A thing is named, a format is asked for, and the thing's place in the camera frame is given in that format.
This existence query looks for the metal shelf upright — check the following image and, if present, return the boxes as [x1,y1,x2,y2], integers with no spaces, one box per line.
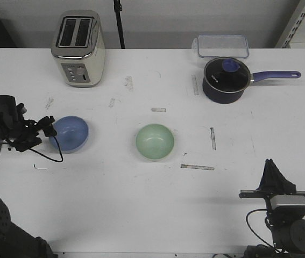
[275,0,305,48]

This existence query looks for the blue saucepan with handle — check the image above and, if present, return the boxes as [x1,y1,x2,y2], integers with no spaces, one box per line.
[202,62,301,104]

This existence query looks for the glass lid with blue knob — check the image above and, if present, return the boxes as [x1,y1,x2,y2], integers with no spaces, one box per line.
[204,57,251,93]

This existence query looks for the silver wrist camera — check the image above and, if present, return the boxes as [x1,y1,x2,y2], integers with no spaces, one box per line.
[269,195,305,210]

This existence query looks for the blue plastic bowl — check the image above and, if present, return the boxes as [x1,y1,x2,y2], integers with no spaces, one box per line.
[49,116,89,153]

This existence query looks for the black tripod pole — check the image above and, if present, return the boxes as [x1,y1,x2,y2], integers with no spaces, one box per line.
[114,0,125,49]

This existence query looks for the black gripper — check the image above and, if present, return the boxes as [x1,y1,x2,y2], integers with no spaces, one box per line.
[239,159,305,199]
[0,103,56,152]

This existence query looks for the clear plastic food container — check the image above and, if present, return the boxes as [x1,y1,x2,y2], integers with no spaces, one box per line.
[191,34,249,68]

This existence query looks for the cream two-slot toaster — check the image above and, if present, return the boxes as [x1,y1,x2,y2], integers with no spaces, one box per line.
[51,10,105,88]

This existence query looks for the green plastic bowl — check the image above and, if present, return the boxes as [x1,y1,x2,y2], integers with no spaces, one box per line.
[136,124,174,160]

